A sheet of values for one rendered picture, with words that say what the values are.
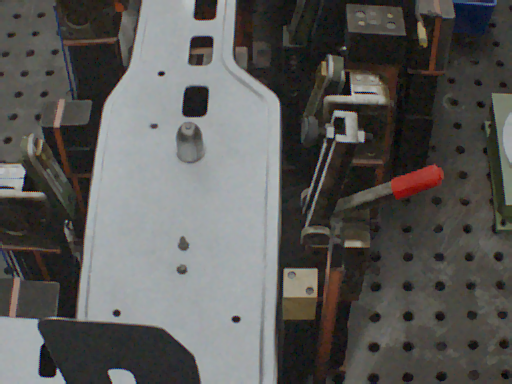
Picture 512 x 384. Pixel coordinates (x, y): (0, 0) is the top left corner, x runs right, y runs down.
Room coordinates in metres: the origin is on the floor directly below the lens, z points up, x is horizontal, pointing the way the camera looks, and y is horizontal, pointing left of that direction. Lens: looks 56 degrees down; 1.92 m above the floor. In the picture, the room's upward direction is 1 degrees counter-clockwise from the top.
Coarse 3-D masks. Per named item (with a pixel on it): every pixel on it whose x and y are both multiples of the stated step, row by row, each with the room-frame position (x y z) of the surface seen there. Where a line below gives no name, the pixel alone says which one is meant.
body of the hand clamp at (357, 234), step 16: (352, 224) 0.54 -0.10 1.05; (368, 224) 0.55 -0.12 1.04; (352, 240) 0.52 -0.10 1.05; (368, 240) 0.53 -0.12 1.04; (304, 256) 0.56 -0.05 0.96; (320, 256) 0.52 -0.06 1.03; (352, 256) 0.52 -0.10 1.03; (368, 256) 0.52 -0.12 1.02; (320, 272) 0.52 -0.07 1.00; (352, 272) 0.52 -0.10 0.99; (320, 288) 0.52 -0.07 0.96; (352, 288) 0.52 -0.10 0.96; (320, 304) 0.52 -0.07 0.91; (336, 320) 0.52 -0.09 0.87; (336, 336) 0.52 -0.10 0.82; (336, 352) 0.52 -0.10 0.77; (336, 368) 0.52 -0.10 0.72
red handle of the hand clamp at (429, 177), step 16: (400, 176) 0.55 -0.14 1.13; (416, 176) 0.54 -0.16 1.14; (432, 176) 0.54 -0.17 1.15; (368, 192) 0.55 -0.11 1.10; (384, 192) 0.54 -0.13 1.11; (400, 192) 0.53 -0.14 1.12; (416, 192) 0.53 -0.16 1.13; (336, 208) 0.54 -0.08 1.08; (352, 208) 0.54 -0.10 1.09; (368, 208) 0.54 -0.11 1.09
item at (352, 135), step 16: (336, 112) 0.56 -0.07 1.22; (352, 112) 0.56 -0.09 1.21; (304, 128) 0.55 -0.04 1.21; (320, 128) 0.55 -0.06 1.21; (336, 128) 0.56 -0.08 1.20; (352, 128) 0.54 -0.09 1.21; (304, 144) 0.54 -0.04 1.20; (336, 144) 0.53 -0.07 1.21; (352, 144) 0.53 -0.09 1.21; (320, 160) 0.56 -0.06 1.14; (336, 160) 0.53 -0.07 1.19; (320, 176) 0.56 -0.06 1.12; (336, 176) 0.53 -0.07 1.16; (320, 192) 0.53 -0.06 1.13; (336, 192) 0.53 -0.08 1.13; (304, 208) 0.56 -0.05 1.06; (320, 208) 0.53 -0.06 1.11; (320, 224) 0.53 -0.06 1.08
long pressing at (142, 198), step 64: (192, 0) 0.94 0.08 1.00; (128, 128) 0.72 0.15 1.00; (256, 128) 0.71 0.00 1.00; (128, 192) 0.63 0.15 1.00; (192, 192) 0.62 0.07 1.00; (256, 192) 0.62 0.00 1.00; (128, 256) 0.54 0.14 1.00; (192, 256) 0.54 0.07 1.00; (256, 256) 0.54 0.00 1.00; (128, 320) 0.46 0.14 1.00; (192, 320) 0.46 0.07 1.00; (256, 320) 0.46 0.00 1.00
